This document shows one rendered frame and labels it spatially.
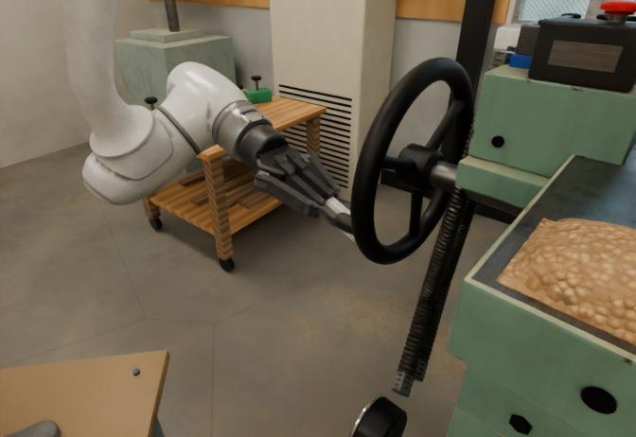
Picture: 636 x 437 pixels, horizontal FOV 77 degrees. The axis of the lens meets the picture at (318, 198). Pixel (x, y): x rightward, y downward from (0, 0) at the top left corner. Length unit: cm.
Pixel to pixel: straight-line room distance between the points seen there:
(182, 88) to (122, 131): 13
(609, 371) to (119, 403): 48
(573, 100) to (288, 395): 106
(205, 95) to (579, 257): 58
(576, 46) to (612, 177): 11
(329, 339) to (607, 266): 119
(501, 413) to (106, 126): 58
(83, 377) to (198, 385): 75
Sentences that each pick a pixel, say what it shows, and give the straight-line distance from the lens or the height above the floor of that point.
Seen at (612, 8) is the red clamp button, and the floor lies 102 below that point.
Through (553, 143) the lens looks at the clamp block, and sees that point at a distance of 44.
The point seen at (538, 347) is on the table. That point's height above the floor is 88.
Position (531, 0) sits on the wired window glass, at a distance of 192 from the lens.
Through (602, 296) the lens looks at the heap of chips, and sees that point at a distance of 23.
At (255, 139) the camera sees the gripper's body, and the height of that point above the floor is 82.
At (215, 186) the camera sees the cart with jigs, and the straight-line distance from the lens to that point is 142.
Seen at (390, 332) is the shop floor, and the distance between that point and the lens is 141.
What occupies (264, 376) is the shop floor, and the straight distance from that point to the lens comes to 130.
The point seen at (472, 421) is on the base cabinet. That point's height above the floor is 71.
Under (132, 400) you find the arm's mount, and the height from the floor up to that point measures 62.
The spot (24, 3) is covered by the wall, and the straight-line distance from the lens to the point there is 303.
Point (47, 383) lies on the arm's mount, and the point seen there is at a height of 62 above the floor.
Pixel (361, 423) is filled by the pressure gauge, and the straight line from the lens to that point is 42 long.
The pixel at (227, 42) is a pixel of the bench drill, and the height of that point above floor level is 68.
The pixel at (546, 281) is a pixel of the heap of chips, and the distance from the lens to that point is 24.
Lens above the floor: 105
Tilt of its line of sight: 30 degrees down
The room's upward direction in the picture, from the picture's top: straight up
